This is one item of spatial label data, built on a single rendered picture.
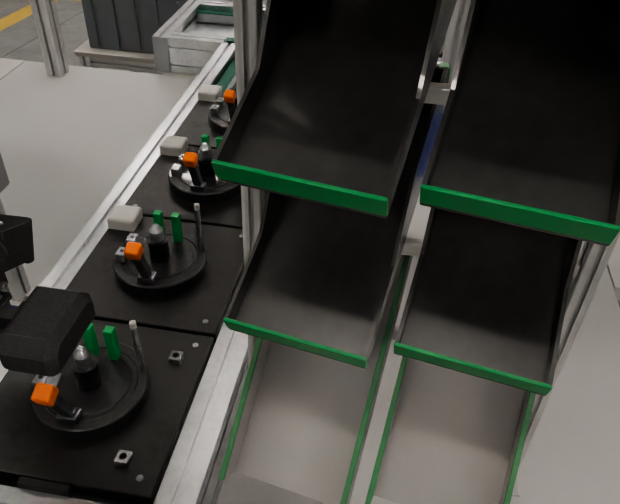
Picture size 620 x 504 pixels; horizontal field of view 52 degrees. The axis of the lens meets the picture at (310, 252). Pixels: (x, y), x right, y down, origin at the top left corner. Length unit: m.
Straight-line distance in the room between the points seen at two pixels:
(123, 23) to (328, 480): 2.23
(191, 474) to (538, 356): 0.40
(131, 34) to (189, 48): 0.86
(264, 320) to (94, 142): 1.06
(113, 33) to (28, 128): 1.12
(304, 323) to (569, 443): 0.52
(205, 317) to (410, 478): 0.37
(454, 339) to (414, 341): 0.03
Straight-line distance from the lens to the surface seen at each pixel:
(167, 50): 1.87
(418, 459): 0.70
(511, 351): 0.58
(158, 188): 1.17
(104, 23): 2.73
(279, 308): 0.58
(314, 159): 0.47
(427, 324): 0.58
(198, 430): 0.80
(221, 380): 0.85
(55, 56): 1.91
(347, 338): 0.56
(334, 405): 0.69
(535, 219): 0.45
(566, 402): 1.03
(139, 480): 0.76
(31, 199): 1.41
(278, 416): 0.70
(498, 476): 0.71
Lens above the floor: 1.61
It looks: 39 degrees down
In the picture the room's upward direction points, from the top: 2 degrees clockwise
